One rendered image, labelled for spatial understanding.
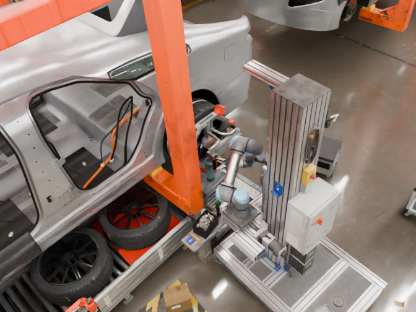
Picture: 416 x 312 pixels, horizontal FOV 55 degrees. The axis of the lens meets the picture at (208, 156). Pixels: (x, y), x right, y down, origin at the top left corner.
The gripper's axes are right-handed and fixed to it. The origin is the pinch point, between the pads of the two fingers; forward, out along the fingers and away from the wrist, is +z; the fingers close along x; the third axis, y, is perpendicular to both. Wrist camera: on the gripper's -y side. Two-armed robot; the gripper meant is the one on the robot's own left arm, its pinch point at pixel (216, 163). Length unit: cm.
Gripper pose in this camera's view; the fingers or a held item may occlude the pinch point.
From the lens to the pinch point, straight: 365.8
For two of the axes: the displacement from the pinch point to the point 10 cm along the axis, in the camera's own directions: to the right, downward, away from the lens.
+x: -0.3, -7.1, 7.1
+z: -10.0, 0.6, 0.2
